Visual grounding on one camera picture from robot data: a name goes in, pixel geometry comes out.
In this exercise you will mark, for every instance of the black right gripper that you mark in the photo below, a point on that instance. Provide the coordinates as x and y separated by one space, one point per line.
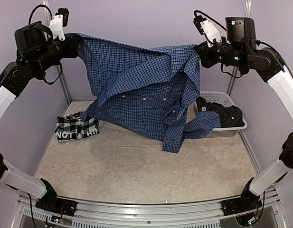
208 61

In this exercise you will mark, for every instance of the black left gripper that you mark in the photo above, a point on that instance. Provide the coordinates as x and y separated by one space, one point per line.
73 40

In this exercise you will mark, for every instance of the white plastic laundry basket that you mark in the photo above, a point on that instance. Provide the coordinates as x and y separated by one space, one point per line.
225 100

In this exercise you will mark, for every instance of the blue checked long sleeve shirt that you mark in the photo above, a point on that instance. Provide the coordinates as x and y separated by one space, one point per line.
146 90

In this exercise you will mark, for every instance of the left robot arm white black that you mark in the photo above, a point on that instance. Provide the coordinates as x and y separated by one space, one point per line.
37 51

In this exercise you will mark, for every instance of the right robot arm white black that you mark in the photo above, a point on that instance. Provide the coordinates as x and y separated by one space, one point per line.
239 49

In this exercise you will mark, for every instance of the dark striped shirt in basket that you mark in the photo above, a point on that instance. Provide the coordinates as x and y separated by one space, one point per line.
229 116

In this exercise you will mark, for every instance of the folded black white plaid shirt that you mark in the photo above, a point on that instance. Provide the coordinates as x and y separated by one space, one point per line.
74 127

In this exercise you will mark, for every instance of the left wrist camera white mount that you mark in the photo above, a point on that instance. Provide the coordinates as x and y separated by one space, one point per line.
57 23

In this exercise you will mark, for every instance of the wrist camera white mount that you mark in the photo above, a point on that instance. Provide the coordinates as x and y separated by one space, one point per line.
57 23
208 30

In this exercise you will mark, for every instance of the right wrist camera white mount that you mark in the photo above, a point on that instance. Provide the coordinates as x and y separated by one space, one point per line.
208 30

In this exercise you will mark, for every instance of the left aluminium frame post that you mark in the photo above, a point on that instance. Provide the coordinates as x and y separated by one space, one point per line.
62 79

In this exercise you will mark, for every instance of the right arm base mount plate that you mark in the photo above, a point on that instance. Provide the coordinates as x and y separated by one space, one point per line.
239 205

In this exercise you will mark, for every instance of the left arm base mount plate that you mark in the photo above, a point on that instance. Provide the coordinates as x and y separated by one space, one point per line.
58 205

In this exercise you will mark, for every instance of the front aluminium rail frame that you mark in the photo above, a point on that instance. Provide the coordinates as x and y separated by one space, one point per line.
94 214

